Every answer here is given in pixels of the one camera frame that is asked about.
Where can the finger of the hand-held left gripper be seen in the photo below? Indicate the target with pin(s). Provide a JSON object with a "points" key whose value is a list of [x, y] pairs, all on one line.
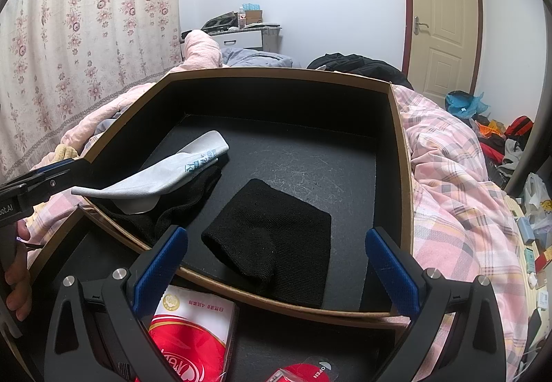
{"points": [[49, 168], [56, 181]]}

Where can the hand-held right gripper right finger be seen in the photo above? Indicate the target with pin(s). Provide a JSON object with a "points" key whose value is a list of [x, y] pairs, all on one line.
{"points": [[390, 274]]}

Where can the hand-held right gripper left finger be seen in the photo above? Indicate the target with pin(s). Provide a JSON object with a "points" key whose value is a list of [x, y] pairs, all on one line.
{"points": [[161, 274]]}

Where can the long black sock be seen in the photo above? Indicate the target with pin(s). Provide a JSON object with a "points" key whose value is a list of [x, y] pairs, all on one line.
{"points": [[181, 209]]}

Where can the white sock with blue print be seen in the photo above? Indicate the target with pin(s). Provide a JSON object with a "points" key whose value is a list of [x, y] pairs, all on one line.
{"points": [[172, 175]]}

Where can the shallow brown cardboard box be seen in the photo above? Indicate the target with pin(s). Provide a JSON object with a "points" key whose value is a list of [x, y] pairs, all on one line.
{"points": [[280, 347]]}

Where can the large brown cardboard box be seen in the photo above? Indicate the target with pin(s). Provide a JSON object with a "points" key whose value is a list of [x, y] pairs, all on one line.
{"points": [[302, 158]]}

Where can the person's left hand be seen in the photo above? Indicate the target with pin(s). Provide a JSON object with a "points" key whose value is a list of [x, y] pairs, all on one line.
{"points": [[19, 291]]}

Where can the cream knit cloth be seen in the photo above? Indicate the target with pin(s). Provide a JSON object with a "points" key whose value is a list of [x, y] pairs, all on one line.
{"points": [[64, 151]]}

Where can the red and white tissue packet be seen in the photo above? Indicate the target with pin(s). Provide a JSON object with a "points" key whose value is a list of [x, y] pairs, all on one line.
{"points": [[189, 347]]}

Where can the pink plaid bed sheet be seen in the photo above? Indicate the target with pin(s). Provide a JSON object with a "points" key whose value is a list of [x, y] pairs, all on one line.
{"points": [[453, 214]]}

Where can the floral curtain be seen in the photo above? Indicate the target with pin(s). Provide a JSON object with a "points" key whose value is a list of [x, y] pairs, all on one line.
{"points": [[86, 41]]}

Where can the red wipes packet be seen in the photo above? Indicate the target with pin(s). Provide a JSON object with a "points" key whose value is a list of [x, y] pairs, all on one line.
{"points": [[297, 371]]}

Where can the white printed plastic bag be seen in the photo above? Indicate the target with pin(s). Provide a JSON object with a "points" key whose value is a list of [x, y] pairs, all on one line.
{"points": [[537, 196]]}

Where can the orange bag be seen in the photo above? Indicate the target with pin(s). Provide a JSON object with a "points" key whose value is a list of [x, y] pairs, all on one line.
{"points": [[489, 127]]}

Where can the blue plastic bag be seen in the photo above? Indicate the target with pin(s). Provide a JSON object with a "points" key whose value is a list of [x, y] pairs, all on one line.
{"points": [[465, 104]]}

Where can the pink fleece blanket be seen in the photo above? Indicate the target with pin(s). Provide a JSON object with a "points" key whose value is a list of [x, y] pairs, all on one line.
{"points": [[200, 48]]}

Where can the red bag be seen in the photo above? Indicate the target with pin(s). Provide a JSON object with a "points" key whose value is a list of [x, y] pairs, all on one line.
{"points": [[519, 125]]}

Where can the black clothing pile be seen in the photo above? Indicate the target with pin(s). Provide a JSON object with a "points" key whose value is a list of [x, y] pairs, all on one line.
{"points": [[358, 63]]}

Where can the white nightstand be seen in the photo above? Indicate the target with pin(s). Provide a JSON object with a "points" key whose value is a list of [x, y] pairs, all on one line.
{"points": [[237, 39]]}

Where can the grey quilt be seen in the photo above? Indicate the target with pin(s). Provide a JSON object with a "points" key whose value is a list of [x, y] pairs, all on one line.
{"points": [[258, 58]]}

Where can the white plastic bottle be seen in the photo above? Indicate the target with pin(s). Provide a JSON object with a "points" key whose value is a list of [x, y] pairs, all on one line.
{"points": [[241, 20]]}

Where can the small cardboard box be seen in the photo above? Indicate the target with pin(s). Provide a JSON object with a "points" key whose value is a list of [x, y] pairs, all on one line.
{"points": [[253, 18]]}

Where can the cream door with red frame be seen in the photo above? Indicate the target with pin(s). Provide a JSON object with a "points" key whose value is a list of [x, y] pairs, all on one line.
{"points": [[444, 20]]}

